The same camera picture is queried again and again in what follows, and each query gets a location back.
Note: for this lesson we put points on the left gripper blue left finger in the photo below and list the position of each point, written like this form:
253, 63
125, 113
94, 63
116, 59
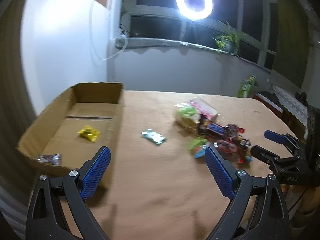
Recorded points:
46, 219

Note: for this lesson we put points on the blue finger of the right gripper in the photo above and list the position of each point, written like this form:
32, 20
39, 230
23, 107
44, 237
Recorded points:
290, 142
265, 155

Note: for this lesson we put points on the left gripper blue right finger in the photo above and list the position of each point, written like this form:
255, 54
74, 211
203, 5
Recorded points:
256, 208

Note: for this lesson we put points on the dark red snack bag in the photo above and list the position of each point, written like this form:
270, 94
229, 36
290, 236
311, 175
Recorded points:
232, 142

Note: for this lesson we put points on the black white patterned packet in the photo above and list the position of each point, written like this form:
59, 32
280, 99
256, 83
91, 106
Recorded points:
54, 159

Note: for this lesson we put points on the large Snickers bar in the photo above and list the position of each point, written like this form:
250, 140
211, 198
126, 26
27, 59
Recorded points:
216, 130

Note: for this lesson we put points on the green lid jelly cup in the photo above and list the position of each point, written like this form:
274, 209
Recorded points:
198, 146

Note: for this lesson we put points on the yellow candy packet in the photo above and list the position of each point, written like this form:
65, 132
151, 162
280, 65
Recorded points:
89, 133

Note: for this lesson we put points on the teal candy packet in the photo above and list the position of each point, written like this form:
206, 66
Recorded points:
154, 137

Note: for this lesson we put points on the small Snickers bar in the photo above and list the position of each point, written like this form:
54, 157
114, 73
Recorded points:
202, 128

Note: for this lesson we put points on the person's right hand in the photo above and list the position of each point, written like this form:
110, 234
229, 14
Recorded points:
300, 199

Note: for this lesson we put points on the lace covered side table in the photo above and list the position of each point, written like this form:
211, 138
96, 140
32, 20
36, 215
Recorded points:
287, 107

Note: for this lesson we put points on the green snack bag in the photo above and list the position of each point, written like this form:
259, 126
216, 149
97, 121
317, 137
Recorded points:
246, 86

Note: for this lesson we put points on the brown cardboard box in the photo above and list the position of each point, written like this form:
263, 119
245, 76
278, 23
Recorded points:
55, 130

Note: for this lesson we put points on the packaged sandwich bread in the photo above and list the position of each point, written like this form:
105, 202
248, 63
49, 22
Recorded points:
188, 114

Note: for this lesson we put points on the potted spider plant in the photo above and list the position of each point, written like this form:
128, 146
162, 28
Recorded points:
229, 42

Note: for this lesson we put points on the grey window sill cloth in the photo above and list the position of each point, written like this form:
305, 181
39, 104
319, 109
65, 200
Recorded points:
135, 43

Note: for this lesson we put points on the white ring light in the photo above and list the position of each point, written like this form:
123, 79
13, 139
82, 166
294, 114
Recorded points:
195, 9

